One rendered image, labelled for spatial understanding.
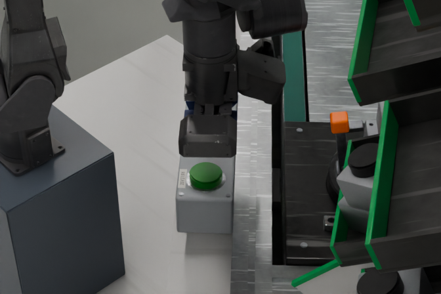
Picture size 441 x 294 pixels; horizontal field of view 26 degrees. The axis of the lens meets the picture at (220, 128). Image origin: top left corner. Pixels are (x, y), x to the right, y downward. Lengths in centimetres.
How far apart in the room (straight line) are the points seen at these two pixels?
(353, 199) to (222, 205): 42
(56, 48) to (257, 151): 34
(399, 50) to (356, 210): 14
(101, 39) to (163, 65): 162
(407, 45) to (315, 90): 70
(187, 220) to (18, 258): 22
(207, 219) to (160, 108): 32
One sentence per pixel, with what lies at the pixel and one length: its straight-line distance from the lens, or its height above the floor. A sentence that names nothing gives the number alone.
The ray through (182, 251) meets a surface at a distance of 122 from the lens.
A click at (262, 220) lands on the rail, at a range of 111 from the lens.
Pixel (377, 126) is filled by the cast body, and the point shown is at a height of 106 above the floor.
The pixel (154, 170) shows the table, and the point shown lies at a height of 86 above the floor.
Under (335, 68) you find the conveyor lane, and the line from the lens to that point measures 142.
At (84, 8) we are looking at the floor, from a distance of 329.
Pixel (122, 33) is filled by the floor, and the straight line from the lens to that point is 315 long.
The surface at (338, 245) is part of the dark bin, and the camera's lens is 74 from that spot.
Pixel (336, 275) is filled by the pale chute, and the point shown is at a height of 104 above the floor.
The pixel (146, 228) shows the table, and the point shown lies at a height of 86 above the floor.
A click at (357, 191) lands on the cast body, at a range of 73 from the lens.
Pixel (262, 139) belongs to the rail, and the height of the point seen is 96.
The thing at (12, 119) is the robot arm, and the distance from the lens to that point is 99.
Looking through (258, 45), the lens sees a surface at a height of 113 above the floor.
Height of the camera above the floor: 175
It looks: 40 degrees down
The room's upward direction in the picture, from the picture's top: straight up
